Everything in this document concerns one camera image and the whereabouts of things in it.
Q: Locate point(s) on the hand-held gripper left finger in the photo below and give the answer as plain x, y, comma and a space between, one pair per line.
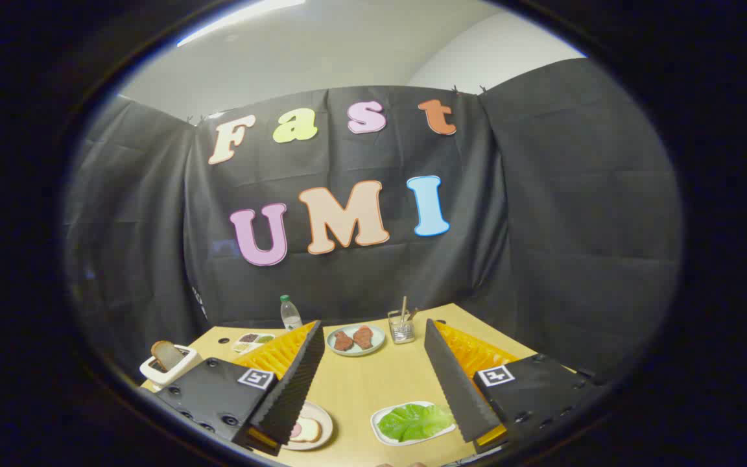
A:
296, 383

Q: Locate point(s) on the white square plate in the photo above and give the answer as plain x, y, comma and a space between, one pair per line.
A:
380, 436

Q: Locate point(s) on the white bread slice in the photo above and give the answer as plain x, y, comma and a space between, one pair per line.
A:
309, 430

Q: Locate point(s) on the clear plastic water bottle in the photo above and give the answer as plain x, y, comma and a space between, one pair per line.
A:
291, 316

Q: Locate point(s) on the light wooden stick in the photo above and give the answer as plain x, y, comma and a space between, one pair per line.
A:
404, 306

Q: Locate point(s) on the white divided sauce tray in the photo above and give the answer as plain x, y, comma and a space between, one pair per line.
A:
253, 339

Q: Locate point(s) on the pale green round plate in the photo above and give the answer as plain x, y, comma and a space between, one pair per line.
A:
378, 338

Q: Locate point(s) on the beige round plate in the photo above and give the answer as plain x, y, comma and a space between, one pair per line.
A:
324, 417

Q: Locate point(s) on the brown meat piece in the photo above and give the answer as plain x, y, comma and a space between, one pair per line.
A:
364, 337
343, 341

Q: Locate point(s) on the green lettuce leaf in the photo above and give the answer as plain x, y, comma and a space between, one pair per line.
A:
412, 421

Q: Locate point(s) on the cream toaster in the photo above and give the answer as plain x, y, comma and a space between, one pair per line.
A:
180, 372

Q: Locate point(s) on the black backdrop cloth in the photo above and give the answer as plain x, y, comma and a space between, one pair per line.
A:
542, 227

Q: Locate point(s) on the pink ham slice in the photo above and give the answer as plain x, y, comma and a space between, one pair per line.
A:
296, 429

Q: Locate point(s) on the toasted bread slice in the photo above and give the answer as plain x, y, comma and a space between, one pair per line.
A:
166, 355

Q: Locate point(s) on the clear utensil holder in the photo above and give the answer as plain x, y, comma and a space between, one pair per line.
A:
402, 332

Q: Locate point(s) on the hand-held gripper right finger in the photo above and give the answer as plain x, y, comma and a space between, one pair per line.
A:
454, 383

